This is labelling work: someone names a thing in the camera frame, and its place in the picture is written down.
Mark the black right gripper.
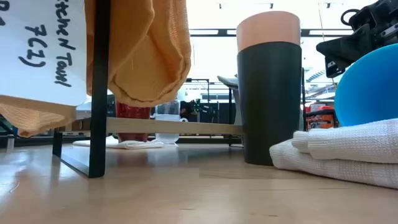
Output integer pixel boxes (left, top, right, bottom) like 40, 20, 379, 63
316, 0, 398, 78

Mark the light blue plastic mug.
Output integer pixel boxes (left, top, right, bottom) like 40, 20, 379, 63
334, 43, 398, 127

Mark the peach plastic cup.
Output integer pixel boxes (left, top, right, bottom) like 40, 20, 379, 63
236, 11, 302, 53

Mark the black plastic cup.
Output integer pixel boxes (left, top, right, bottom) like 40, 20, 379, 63
236, 42, 303, 166

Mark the orange faceted tumbler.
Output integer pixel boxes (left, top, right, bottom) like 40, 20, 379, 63
115, 101, 152, 142

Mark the orange bin storage rack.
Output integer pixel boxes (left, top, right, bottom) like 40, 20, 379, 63
306, 105, 339, 131

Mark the white checked waffle towel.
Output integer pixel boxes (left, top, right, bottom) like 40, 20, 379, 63
269, 118, 398, 190

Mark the yellow waffle kitchen towel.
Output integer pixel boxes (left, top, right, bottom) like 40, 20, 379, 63
0, 0, 192, 138

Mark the white folded napkin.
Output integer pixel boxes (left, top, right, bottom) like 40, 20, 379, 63
73, 139, 164, 150

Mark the white handwritten paper tag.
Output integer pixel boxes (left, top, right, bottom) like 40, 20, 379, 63
0, 0, 88, 106

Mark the black ceiling light rail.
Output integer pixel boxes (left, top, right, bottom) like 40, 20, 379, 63
189, 28, 354, 37

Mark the wooden shelf black metal frame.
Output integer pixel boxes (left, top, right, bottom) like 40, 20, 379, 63
52, 0, 307, 179

